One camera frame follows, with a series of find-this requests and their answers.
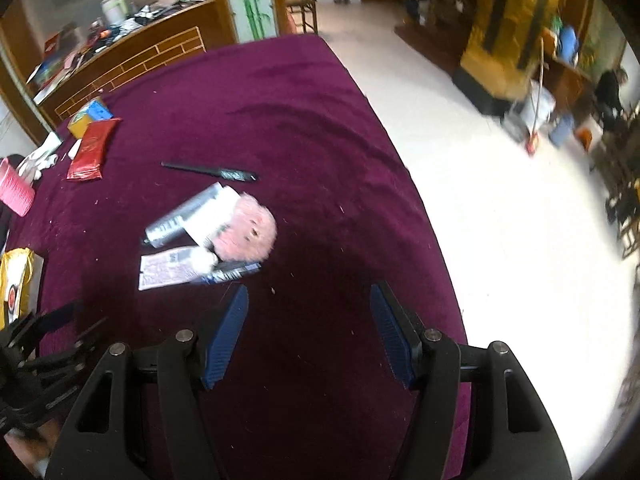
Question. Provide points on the pink woven cup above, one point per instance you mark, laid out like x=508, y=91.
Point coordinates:
x=17, y=190

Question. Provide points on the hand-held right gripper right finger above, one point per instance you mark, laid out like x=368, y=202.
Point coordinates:
x=392, y=335

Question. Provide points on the wooden desk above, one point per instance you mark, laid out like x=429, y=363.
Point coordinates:
x=572, y=77

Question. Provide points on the purple and white packet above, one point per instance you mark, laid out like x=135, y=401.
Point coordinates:
x=162, y=270

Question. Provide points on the bamboo painted panel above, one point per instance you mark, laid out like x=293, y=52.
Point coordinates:
x=252, y=0

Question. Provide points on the gold display cabinet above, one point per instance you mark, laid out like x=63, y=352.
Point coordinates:
x=510, y=35

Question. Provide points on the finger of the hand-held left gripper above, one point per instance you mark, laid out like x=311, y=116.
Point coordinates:
x=47, y=320
x=80, y=342

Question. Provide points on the white cloth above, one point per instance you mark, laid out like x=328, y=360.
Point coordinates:
x=42, y=155

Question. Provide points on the white tube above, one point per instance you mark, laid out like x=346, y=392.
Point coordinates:
x=212, y=217

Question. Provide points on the silver tube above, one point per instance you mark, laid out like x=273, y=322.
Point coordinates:
x=172, y=222

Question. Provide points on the black comb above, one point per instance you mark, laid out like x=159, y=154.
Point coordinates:
x=210, y=171

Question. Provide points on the white bucket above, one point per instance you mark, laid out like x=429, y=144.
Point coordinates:
x=525, y=107

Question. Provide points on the red packet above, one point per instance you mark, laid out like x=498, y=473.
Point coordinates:
x=92, y=150

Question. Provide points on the broom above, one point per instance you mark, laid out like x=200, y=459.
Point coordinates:
x=536, y=105

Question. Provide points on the clutter pile on counter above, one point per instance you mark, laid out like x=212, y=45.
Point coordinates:
x=115, y=25

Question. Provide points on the black and blue tube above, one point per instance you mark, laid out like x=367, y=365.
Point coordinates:
x=232, y=272

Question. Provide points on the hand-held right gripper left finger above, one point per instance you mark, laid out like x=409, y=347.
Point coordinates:
x=227, y=332

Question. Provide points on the pink fluffy puff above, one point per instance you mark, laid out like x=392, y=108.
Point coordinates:
x=252, y=230

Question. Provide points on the blue bucket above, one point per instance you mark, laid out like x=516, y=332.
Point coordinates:
x=562, y=130

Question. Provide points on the wooden counter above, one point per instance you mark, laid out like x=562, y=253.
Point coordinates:
x=140, y=55

